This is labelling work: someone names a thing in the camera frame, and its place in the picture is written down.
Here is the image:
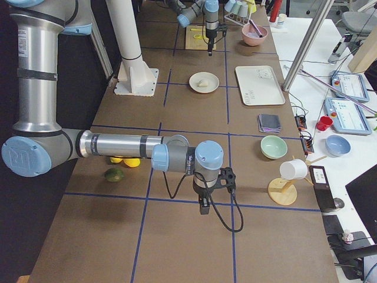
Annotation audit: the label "grey folded cloth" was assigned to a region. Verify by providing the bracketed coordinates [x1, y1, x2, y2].
[257, 114, 282, 133]

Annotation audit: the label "grey cup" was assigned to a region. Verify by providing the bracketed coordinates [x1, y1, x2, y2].
[237, 2, 249, 18]

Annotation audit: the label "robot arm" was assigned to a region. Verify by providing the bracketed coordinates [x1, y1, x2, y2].
[164, 0, 227, 57]
[1, 1, 237, 216]

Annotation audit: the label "yellow lemon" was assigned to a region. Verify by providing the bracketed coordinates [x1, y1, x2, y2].
[109, 156, 123, 164]
[123, 158, 141, 168]

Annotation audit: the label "white bear tray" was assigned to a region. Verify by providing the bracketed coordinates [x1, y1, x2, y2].
[235, 65, 285, 106]

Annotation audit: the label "teach pendant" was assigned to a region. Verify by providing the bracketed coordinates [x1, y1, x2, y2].
[330, 71, 370, 103]
[324, 98, 372, 136]

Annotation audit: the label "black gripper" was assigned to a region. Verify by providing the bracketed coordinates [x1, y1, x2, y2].
[193, 167, 236, 215]
[205, 24, 227, 56]

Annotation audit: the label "cream round plate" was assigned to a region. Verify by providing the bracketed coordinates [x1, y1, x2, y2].
[189, 72, 220, 94]

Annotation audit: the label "far teach pendant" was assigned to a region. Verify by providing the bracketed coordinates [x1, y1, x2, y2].
[330, 71, 370, 103]

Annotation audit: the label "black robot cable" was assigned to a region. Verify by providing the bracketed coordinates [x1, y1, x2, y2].
[162, 170, 245, 233]

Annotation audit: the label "wooden mug tree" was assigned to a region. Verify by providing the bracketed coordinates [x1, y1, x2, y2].
[268, 156, 327, 206]

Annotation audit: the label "mint green bowl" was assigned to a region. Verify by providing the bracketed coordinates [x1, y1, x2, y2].
[260, 135, 288, 159]

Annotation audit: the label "bamboo cutting board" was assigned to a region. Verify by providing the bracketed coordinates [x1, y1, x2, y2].
[185, 25, 207, 50]

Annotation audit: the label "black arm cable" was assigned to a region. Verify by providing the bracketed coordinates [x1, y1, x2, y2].
[201, 11, 227, 48]

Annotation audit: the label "black monitor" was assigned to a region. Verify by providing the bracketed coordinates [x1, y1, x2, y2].
[346, 165, 376, 242]

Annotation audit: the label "paper cup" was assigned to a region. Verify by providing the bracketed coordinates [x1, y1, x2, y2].
[276, 13, 287, 28]

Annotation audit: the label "white mug on tree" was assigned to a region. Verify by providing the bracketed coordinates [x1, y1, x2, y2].
[279, 159, 308, 180]

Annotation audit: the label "clear ice cubes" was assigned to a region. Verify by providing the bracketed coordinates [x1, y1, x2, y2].
[243, 31, 260, 39]

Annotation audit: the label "near teach pendant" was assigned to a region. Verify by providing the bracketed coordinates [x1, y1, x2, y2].
[324, 98, 372, 136]

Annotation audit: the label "grabber reaching tool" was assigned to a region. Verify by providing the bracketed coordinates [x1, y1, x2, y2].
[298, 68, 376, 117]

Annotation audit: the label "light blue cup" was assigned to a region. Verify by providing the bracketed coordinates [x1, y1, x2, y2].
[224, 0, 236, 12]

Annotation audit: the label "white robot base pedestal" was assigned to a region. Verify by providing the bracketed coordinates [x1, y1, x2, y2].
[106, 0, 159, 97]

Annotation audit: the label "pink bowl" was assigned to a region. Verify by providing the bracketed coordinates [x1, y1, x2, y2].
[242, 24, 269, 47]

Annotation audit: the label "blue bowl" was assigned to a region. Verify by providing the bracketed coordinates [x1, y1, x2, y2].
[325, 135, 351, 157]

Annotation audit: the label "clear cup rack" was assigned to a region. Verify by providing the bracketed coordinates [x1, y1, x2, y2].
[224, 4, 252, 26]

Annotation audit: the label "red mug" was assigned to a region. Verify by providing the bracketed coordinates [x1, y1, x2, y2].
[316, 116, 333, 131]

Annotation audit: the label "aluminium frame post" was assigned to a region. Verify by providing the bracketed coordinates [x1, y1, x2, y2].
[282, 0, 334, 91]

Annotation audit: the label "black box with label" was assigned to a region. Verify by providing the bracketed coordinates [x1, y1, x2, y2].
[309, 165, 336, 212]

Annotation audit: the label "yellow cup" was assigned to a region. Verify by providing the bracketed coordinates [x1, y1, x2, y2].
[245, 0, 257, 14]

